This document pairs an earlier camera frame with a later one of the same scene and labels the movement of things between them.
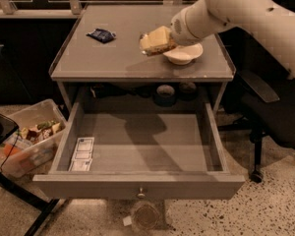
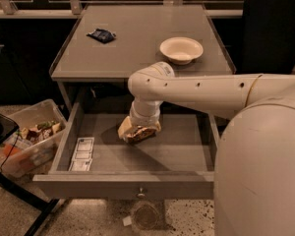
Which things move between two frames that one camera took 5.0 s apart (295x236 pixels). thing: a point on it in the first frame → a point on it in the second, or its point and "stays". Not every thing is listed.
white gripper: [181, 29] → [142, 119]
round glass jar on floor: [146, 215] stays
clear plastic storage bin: [35, 142] stays
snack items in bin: [41, 130] stays
